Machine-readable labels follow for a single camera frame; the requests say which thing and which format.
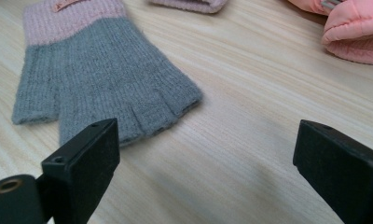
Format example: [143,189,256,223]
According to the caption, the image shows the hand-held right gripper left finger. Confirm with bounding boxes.
[35,118,121,224]

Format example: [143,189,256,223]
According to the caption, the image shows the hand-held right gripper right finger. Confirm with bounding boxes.
[292,119,373,224]

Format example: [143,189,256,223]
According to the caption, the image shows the pink cloth items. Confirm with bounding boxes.
[286,0,342,17]

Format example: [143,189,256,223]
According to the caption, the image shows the pink padded glove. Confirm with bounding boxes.
[320,0,373,66]

